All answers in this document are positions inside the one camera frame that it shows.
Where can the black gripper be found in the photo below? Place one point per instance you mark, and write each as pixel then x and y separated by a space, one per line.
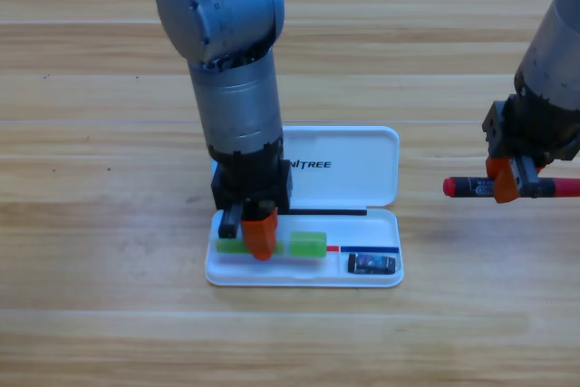
pixel 254 178
pixel 530 133

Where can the green and white highlighter pen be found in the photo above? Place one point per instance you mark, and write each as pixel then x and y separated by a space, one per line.
pixel 308 244

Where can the red and black marker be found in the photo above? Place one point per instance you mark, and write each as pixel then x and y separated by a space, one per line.
pixel 466 186

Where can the dark blue eraser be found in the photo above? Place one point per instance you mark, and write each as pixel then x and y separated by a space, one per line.
pixel 371 264

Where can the white Unitree pencil case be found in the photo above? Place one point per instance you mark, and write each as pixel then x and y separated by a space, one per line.
pixel 353 187

